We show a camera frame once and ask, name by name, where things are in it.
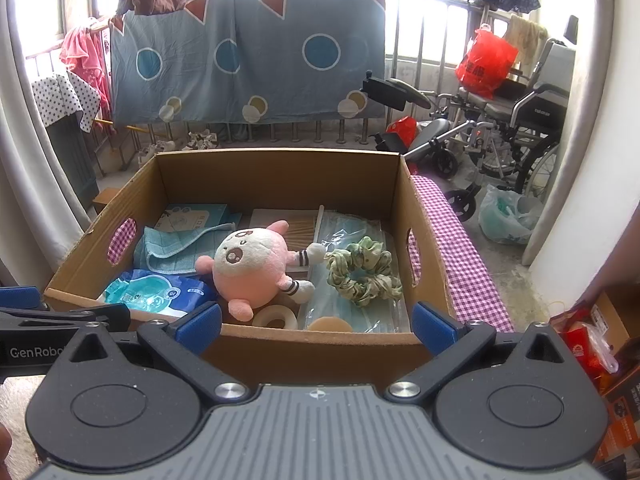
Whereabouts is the green scrunchie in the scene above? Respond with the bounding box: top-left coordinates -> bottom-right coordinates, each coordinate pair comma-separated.
324,236 -> 403,307

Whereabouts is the orange black carton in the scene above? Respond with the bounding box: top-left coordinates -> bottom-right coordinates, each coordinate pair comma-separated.
592,372 -> 640,463

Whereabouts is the pink hanging garment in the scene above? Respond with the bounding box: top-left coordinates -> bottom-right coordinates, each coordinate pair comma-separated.
59,19 -> 113,121

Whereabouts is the dark grey hanging towel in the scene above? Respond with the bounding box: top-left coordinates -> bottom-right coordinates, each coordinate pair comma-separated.
47,112 -> 101,206

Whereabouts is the grey black stroller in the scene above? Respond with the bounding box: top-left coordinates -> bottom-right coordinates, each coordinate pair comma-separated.
362,69 -> 481,178

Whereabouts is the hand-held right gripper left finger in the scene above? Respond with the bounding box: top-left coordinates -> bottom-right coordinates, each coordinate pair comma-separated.
65,301 -> 251,406

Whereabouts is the gold white small box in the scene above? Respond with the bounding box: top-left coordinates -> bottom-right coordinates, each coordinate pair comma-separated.
248,205 -> 326,261

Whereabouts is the blue patterned hanging sheet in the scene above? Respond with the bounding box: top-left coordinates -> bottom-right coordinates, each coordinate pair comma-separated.
109,0 -> 388,126

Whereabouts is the wheelchair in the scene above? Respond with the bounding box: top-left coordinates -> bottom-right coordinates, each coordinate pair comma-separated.
445,15 -> 581,223

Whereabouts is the light teal small box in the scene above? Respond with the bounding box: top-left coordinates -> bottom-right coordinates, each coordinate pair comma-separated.
152,203 -> 243,236

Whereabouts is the white curtain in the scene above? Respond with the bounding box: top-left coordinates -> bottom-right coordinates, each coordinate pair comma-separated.
0,0 -> 93,281
520,0 -> 621,268

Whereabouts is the small red bag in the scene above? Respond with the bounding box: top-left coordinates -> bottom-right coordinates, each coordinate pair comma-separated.
385,116 -> 418,147

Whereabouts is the polka dot cloth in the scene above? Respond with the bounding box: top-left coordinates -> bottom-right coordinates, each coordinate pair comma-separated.
31,71 -> 102,134

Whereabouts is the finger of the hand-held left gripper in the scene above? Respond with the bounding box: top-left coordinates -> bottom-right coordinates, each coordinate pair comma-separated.
0,286 -> 45,312
0,304 -> 132,378

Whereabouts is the pink white plush toy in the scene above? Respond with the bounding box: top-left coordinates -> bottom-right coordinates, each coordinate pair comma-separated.
194,219 -> 328,322

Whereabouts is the teal woven towel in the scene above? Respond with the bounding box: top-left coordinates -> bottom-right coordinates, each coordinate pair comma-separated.
132,222 -> 236,276

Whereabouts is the brown cardboard box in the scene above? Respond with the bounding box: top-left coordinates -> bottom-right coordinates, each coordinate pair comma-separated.
44,147 -> 457,388

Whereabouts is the metal balcony railing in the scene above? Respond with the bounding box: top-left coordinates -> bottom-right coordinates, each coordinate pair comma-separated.
25,0 -> 506,161

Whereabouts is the white shoe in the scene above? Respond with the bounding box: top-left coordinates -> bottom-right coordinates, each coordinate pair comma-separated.
139,140 -> 177,162
186,129 -> 219,151

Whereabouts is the blue wet wipes pack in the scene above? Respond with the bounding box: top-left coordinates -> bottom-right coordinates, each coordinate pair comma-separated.
97,268 -> 219,321

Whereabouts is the beige hanging towel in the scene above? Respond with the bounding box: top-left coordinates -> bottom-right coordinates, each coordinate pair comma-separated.
502,12 -> 549,61

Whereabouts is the clear face mask pack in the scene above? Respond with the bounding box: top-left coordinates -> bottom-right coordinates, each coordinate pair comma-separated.
300,210 -> 416,335

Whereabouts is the green plastic bag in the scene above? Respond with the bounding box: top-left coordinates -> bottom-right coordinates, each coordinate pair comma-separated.
477,184 -> 547,246

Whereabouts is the brown carton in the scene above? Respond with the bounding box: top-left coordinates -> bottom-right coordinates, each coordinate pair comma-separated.
592,290 -> 640,361

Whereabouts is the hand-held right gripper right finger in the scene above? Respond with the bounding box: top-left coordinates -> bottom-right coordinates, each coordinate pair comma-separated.
385,301 -> 563,406

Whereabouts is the white tape roll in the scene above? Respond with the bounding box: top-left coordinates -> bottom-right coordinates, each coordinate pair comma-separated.
251,304 -> 302,331

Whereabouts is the large red plastic bag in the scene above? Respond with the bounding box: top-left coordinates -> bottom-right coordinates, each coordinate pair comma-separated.
454,25 -> 521,101

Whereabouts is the beige round puff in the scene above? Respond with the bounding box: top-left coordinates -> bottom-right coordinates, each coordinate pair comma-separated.
306,315 -> 354,332

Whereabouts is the red packet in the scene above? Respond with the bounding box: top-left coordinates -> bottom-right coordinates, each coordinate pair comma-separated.
550,301 -> 621,378

